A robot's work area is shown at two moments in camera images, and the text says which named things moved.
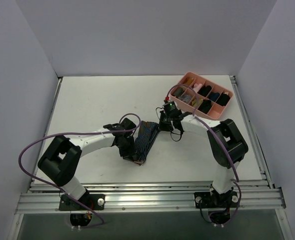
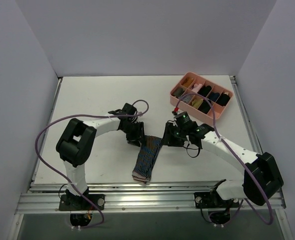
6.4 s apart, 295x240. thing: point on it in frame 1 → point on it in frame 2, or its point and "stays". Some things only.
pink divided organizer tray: x=212 y=98 stays
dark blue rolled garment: x=214 y=96 stays
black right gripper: x=165 y=122 → x=169 y=136
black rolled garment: x=204 y=90 stays
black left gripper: x=129 y=152 → x=138 y=135
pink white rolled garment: x=197 y=87 stays
